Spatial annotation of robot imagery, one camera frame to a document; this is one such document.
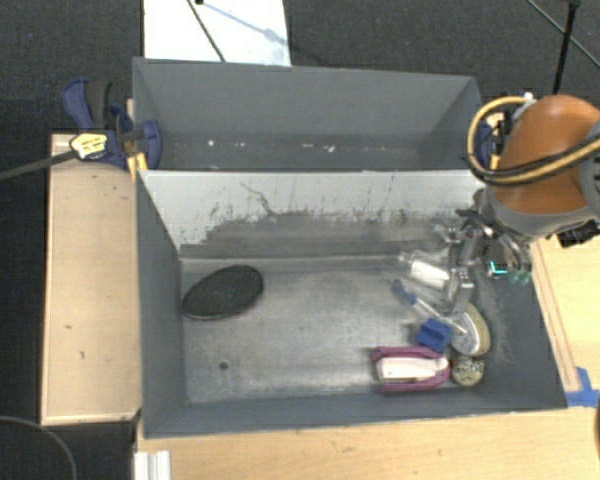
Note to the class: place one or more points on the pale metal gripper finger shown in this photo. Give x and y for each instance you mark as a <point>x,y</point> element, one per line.
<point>447,234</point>
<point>461,288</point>

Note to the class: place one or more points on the clear plastic bottle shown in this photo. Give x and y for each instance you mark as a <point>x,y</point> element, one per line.
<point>425,269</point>

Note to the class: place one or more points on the blue and clear pen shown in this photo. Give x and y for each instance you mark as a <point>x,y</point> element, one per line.
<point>414,302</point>

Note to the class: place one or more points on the blue block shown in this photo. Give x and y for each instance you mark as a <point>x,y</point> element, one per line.
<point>432,334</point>

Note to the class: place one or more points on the speckled small round thing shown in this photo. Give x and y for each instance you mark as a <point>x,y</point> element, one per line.
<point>468,371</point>

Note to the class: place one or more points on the purple and white stapler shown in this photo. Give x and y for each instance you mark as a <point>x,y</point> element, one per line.
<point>410,370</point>

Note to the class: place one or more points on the grey metal bin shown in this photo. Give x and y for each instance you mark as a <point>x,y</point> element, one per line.
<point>300,328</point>

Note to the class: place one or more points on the black round mesh disc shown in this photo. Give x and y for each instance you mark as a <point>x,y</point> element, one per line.
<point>223,293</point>

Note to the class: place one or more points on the pale wood board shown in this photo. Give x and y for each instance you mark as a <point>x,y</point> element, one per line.
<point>92,278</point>

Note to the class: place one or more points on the black cylinder on white bracket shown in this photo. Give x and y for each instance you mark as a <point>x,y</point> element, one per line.
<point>580,233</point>

